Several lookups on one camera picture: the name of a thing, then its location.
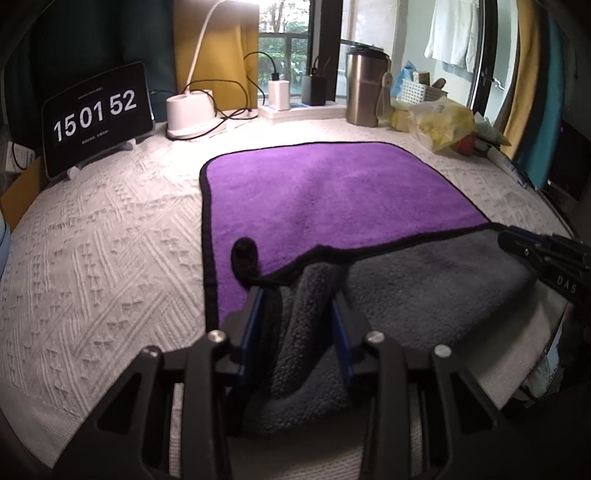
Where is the white charger adapter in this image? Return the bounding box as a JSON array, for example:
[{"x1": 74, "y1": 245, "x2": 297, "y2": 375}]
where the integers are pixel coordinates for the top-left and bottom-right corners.
[{"x1": 269, "y1": 79, "x2": 290, "y2": 111}]

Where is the white hanging shirt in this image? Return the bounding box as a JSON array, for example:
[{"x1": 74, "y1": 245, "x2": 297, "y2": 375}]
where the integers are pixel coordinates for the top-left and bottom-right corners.
[{"x1": 424, "y1": 0, "x2": 479, "y2": 73}]

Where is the black lamp cable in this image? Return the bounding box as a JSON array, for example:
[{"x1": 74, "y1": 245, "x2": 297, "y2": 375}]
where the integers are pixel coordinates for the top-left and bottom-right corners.
[{"x1": 165, "y1": 50, "x2": 283, "y2": 141}]

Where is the yellow curtain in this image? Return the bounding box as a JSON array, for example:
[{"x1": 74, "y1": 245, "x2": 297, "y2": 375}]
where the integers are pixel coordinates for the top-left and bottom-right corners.
[{"x1": 173, "y1": 1, "x2": 259, "y2": 111}]

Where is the purple and grey microfiber towel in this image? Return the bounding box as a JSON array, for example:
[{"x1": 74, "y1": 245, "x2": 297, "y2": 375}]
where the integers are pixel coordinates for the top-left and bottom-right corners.
[{"x1": 199, "y1": 142, "x2": 535, "y2": 437}]

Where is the white textured table cloth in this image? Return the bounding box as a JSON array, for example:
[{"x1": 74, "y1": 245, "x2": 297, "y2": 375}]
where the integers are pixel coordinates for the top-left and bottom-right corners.
[{"x1": 1, "y1": 119, "x2": 570, "y2": 467}]

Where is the white tablet stand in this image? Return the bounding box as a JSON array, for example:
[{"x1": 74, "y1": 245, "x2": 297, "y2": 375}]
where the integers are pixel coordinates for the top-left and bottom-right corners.
[{"x1": 66, "y1": 139, "x2": 137, "y2": 181}]

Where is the white perforated plastic basket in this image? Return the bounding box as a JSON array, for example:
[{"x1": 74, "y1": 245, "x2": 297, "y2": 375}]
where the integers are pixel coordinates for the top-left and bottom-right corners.
[{"x1": 397, "y1": 79, "x2": 448, "y2": 105}]

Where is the stainless steel tumbler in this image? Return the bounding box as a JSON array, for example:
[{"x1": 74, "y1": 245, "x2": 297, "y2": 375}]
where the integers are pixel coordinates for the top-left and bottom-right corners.
[{"x1": 346, "y1": 44, "x2": 392, "y2": 128}]

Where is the red round object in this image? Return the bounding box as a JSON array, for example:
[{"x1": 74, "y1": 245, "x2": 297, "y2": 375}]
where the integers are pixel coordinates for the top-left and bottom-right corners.
[{"x1": 454, "y1": 133, "x2": 477, "y2": 157}]

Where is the crumpled white paper bag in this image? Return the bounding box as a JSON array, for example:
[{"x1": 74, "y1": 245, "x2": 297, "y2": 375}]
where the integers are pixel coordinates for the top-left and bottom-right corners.
[{"x1": 474, "y1": 112, "x2": 511, "y2": 146}]

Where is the white tube with blue print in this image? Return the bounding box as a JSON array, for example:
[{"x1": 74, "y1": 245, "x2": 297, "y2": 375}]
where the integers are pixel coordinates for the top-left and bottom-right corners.
[{"x1": 487, "y1": 147, "x2": 531, "y2": 188}]

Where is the teal curtain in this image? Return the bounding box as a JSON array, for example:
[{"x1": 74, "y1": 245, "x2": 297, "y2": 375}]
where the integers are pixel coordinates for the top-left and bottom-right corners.
[{"x1": 516, "y1": 16, "x2": 565, "y2": 190}]

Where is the black tablet showing clock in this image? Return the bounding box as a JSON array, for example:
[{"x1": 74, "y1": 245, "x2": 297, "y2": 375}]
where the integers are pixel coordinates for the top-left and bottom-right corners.
[{"x1": 41, "y1": 62, "x2": 154, "y2": 180}]

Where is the white desk lamp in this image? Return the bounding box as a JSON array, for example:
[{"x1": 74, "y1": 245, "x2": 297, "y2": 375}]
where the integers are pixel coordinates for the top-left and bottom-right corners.
[{"x1": 164, "y1": 0, "x2": 260, "y2": 141}]

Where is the black charger adapter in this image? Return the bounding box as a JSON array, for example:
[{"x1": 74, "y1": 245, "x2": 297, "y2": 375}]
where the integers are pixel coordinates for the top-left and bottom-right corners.
[{"x1": 301, "y1": 74, "x2": 327, "y2": 106}]

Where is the white power strip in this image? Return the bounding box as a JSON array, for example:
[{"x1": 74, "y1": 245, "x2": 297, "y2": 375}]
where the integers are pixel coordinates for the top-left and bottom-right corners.
[{"x1": 259, "y1": 102, "x2": 346, "y2": 123}]

